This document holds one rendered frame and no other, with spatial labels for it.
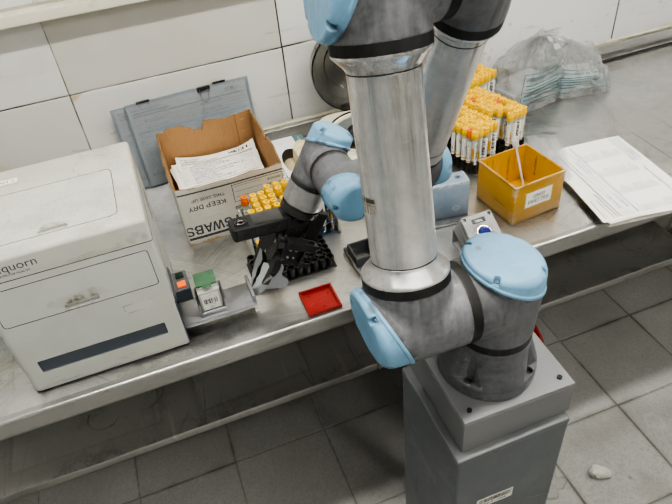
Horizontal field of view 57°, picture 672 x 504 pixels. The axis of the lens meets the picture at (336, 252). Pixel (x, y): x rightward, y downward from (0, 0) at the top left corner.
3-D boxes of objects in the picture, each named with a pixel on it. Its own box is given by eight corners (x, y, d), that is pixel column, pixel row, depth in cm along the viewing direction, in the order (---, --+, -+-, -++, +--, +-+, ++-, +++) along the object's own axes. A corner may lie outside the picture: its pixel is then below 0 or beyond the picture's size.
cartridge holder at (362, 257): (359, 278, 125) (358, 265, 123) (343, 252, 131) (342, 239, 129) (384, 270, 126) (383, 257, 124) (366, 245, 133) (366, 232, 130)
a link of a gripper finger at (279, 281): (280, 306, 119) (298, 269, 115) (252, 304, 116) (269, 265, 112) (276, 296, 122) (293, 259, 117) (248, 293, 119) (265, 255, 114)
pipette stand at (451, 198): (427, 230, 135) (427, 193, 128) (417, 212, 140) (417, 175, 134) (470, 221, 136) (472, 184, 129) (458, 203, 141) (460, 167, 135)
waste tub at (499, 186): (510, 227, 133) (515, 189, 127) (474, 196, 143) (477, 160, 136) (560, 207, 137) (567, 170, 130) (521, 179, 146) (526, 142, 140)
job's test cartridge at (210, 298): (204, 316, 115) (196, 292, 111) (199, 299, 118) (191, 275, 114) (225, 309, 116) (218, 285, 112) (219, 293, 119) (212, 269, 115)
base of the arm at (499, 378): (551, 392, 92) (565, 350, 85) (453, 409, 90) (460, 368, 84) (513, 318, 103) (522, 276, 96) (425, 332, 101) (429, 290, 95)
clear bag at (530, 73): (512, 123, 166) (519, 57, 154) (467, 102, 178) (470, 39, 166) (576, 93, 176) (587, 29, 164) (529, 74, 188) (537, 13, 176)
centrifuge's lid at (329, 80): (305, 27, 144) (300, 20, 151) (319, 128, 158) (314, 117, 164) (394, 13, 146) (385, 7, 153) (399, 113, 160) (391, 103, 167)
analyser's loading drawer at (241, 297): (152, 344, 113) (144, 325, 110) (148, 320, 118) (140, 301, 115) (258, 310, 118) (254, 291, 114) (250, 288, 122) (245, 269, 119)
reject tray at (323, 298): (309, 317, 118) (309, 314, 117) (298, 295, 123) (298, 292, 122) (342, 306, 119) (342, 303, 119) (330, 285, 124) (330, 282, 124)
